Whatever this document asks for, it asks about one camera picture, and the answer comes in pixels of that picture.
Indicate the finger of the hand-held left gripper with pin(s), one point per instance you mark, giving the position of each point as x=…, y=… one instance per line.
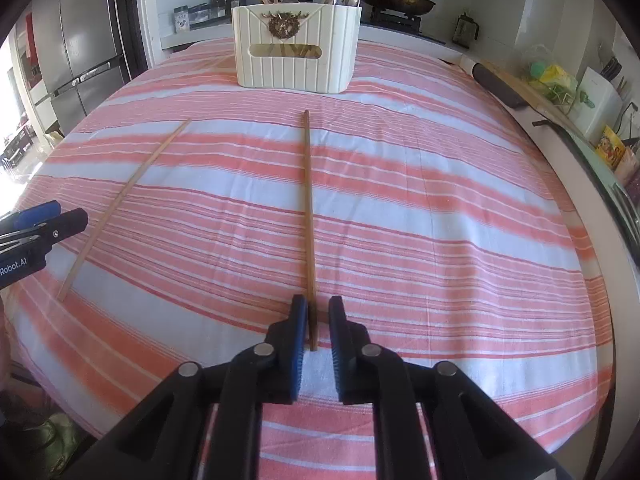
x=35, y=214
x=65, y=222

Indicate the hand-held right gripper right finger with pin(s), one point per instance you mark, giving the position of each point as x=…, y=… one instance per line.
x=337, y=345

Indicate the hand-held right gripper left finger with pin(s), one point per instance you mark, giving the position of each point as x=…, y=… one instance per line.
x=298, y=340

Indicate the cream ribbed utensil holder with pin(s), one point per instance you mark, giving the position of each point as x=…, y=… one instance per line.
x=300, y=75

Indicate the pink striped tablecloth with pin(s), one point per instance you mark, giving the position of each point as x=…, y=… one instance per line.
x=425, y=210

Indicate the grey refrigerator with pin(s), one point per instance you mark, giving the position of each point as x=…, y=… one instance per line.
x=85, y=35

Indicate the black-lidded spice jar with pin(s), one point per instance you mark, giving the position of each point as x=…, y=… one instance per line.
x=181, y=17

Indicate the spice jars and bottles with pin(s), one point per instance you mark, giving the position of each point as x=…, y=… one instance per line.
x=210, y=14

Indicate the wooden cutting board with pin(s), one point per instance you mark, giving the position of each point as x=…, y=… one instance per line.
x=545, y=105

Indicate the black gas hob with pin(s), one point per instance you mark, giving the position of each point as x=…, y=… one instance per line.
x=400, y=27

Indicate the yellow snack packet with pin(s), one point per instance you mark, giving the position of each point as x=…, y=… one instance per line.
x=610, y=146

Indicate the dark glass pitcher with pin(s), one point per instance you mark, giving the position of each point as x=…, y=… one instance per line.
x=466, y=30

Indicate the bag of green yellow items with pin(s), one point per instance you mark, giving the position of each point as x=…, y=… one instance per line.
x=552, y=77

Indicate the white knife block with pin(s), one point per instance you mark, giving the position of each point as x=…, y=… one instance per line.
x=600, y=105

